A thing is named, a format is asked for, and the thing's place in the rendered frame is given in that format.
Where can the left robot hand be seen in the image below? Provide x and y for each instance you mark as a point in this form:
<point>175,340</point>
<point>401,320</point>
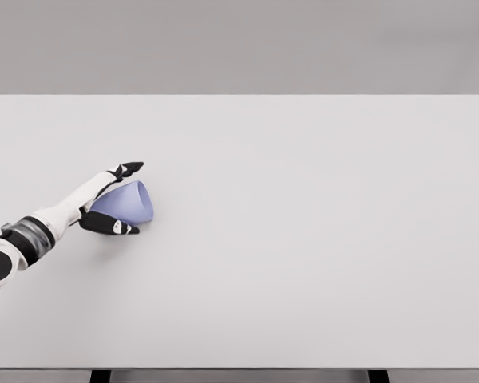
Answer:
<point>88,191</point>

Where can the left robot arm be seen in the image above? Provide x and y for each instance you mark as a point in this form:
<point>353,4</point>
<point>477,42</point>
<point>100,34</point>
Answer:
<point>28,235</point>

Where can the light blue cup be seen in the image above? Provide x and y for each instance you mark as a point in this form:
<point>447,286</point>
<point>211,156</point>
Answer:
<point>127,203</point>

